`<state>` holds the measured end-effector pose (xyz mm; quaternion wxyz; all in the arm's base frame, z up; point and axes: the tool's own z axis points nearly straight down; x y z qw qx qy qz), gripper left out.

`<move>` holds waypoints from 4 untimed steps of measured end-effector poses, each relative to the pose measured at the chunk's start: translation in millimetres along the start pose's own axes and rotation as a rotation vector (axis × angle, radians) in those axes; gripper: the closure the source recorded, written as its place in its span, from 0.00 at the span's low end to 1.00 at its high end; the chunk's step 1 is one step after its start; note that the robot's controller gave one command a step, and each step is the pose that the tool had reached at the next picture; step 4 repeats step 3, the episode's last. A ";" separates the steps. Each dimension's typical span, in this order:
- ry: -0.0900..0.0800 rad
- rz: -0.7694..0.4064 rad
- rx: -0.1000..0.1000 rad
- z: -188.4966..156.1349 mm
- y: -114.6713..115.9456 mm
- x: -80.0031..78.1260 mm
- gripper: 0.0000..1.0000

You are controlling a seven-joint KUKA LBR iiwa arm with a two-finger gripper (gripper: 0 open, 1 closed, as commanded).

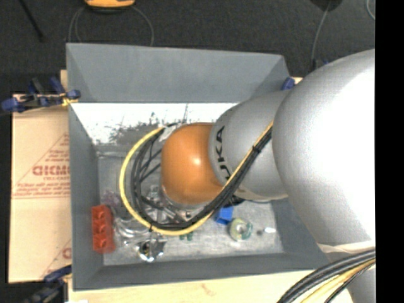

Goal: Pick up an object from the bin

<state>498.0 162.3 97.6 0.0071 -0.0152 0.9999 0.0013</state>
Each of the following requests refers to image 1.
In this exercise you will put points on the clear glass thing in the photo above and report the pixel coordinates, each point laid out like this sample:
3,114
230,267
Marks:
129,230

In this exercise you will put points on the shiny clear plastic thing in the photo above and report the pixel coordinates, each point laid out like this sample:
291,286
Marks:
151,252

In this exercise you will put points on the pale purple clear thing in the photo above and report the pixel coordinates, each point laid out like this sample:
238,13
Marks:
111,199

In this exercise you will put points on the red toy brick block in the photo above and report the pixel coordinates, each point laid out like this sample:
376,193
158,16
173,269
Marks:
101,232

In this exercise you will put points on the blue block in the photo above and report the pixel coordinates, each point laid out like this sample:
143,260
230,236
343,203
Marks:
224,216

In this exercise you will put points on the small white piece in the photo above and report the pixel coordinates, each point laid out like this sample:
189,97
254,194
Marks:
270,230

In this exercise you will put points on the brown cardboard board red print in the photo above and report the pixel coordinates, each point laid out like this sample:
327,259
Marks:
38,232

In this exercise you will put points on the grey metal bin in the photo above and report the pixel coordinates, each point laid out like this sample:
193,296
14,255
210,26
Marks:
164,77

